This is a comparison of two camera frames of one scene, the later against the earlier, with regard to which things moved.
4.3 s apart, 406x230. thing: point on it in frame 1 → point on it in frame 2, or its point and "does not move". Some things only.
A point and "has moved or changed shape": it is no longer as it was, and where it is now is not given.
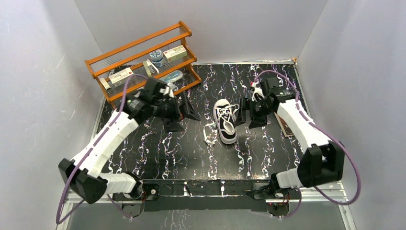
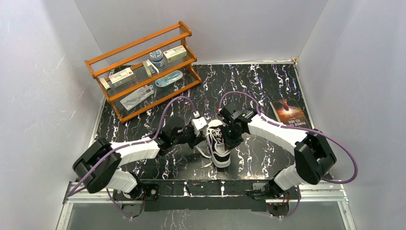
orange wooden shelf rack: (163, 55) does not move
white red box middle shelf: (118, 78) does not move
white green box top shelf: (175, 53) does not move
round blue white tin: (156, 57) does not move
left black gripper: (177, 110) → (193, 135)
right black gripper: (241, 116) → (230, 143)
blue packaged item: (172, 76) does not move
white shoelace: (225, 114) has moved or changed shape
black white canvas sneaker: (225, 120) has moved or changed shape
